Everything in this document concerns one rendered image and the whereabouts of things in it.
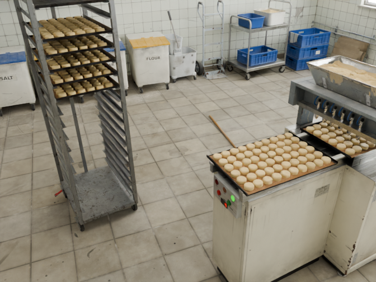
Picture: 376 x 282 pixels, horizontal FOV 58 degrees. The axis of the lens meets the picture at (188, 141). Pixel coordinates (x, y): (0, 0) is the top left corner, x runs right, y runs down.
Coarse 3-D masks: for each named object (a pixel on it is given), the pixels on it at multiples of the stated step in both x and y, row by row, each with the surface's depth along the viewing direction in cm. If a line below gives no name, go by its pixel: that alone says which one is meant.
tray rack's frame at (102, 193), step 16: (16, 0) 229; (32, 64) 251; (48, 128) 278; (80, 144) 301; (80, 176) 310; (96, 176) 309; (112, 176) 309; (96, 192) 289; (112, 192) 288; (128, 192) 288; (96, 208) 272; (112, 208) 271
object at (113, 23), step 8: (112, 0) 202; (112, 8) 204; (112, 16) 206; (112, 24) 208; (120, 56) 219; (120, 64) 222; (120, 72) 224; (120, 80) 226; (120, 88) 229; (128, 120) 243; (128, 128) 245; (128, 136) 248; (128, 144) 251; (128, 152) 255; (128, 160) 260; (136, 192) 275; (136, 200) 278
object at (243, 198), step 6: (336, 156) 194; (342, 156) 194; (342, 162) 196; (330, 168) 193; (312, 174) 187; (294, 180) 182; (300, 180) 185; (276, 186) 177; (282, 186) 179; (240, 192) 168; (258, 192) 172; (264, 192) 175; (240, 198) 171; (246, 198) 170; (252, 198) 172
